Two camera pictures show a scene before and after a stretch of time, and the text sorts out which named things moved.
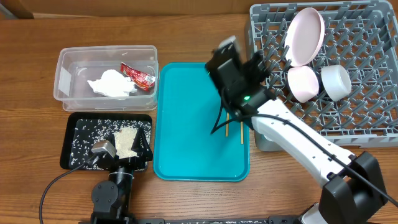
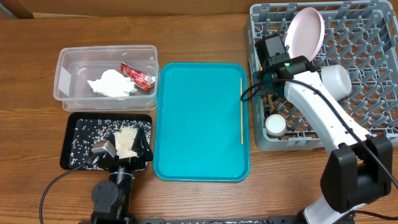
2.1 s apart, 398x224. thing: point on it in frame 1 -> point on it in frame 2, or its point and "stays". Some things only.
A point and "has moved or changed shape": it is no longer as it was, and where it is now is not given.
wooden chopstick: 227,126 has moved or changed shape
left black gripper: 142,154 stays
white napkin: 112,84 stays
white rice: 88,132 stays
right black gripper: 254,66 -> 263,90
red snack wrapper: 142,80 stays
